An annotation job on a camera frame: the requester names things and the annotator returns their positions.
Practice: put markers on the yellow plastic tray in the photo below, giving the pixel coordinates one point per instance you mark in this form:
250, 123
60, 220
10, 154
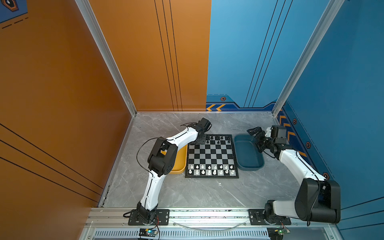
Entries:
181, 161

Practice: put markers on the teal plastic tray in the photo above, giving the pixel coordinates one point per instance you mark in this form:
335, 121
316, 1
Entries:
247, 155

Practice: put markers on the aluminium corner post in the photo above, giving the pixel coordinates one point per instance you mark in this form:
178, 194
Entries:
101, 42
319, 32

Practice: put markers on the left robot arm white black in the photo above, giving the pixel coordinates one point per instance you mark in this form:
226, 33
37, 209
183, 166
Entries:
161, 161

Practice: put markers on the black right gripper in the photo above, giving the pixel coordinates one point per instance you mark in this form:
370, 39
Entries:
262, 133

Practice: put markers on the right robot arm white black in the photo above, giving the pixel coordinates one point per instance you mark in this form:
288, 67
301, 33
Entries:
318, 199

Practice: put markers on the black white chess board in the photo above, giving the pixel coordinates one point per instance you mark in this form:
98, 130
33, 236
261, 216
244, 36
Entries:
211, 153

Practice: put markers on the aluminium corner post right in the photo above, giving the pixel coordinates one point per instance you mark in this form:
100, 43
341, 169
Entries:
319, 32

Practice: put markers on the green circuit board left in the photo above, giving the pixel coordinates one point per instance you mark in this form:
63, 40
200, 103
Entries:
148, 234

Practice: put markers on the aluminium corner post left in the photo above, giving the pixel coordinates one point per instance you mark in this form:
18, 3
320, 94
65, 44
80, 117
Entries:
101, 42

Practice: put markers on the white chess piece row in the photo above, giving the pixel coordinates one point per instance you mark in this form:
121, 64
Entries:
211, 171

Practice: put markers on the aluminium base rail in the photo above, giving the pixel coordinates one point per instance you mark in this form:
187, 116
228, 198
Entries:
228, 223

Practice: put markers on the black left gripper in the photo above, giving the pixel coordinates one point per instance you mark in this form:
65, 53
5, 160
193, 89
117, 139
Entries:
204, 139

